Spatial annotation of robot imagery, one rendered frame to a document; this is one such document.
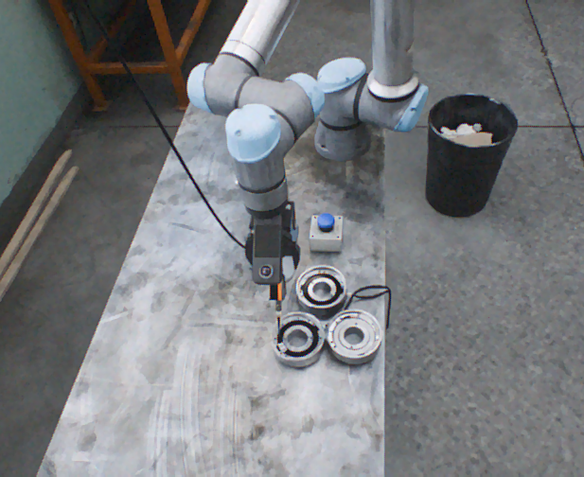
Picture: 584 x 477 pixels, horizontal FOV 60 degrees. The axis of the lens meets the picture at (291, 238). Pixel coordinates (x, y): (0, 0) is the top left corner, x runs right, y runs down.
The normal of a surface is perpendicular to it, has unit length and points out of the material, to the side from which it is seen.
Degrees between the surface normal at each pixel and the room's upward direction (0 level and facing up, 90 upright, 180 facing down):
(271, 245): 32
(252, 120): 0
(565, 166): 0
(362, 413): 0
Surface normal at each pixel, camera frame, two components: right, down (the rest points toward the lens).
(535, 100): -0.09, -0.64
